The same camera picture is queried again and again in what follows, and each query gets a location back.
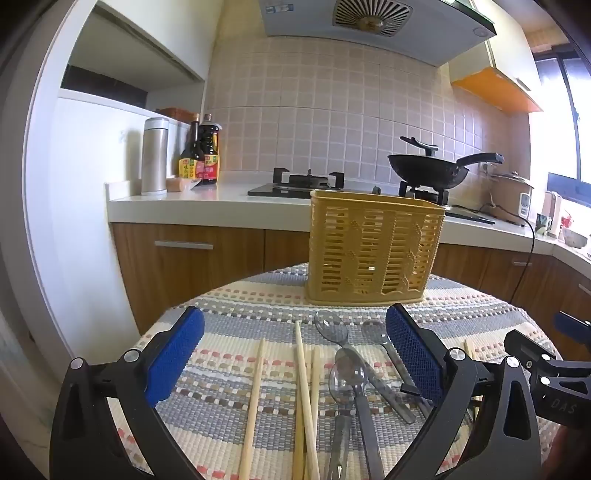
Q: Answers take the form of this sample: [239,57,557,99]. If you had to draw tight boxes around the grey bowl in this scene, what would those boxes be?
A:
[560,226,590,248]

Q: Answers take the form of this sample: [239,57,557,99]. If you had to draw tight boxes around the steel thermos flask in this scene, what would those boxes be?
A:
[140,117,171,197]

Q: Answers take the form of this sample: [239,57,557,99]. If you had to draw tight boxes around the white wall cabinet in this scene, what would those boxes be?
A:
[68,0,225,85]

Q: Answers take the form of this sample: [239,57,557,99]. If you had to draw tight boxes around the white range hood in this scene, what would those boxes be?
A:
[257,0,498,68]

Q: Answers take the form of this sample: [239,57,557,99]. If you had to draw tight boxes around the orange-bottomed wall cabinet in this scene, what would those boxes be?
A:
[449,38,544,114]

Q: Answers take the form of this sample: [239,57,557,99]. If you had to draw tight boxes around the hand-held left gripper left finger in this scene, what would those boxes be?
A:
[48,305,206,480]

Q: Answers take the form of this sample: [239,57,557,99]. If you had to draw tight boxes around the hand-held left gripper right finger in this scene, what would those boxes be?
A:
[385,302,543,480]

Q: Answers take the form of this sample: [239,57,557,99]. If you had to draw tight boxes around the black wok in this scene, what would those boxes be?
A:
[387,152,505,190]

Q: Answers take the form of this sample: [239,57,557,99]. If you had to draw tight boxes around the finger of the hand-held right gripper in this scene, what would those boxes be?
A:
[503,329,560,370]
[554,311,591,343]

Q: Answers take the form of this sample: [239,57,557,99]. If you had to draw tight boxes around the slim dark sauce bottle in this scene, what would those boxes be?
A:
[178,114,206,182]

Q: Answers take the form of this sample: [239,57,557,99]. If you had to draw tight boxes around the yellow plastic utensil basket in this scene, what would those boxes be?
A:
[305,189,448,306]

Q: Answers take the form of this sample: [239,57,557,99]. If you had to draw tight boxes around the dark framed window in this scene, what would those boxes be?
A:
[531,45,591,207]

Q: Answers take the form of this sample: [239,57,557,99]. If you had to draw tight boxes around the metal cabinet handle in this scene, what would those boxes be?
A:
[154,239,214,251]

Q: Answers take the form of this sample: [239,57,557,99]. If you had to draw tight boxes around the striped woven table mat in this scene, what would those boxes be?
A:
[105,263,563,480]

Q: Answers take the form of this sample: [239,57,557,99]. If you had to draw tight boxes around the black gas stove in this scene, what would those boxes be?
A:
[247,167,496,226]

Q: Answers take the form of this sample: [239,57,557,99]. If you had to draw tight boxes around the wide dark sauce bottle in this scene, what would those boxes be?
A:
[196,113,222,186]

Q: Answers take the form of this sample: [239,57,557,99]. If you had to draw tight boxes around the rice cooker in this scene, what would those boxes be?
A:
[489,171,535,219]

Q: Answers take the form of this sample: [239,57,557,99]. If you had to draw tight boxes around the wooden chopstick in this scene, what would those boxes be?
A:
[294,321,321,480]
[294,347,322,480]
[238,338,266,480]

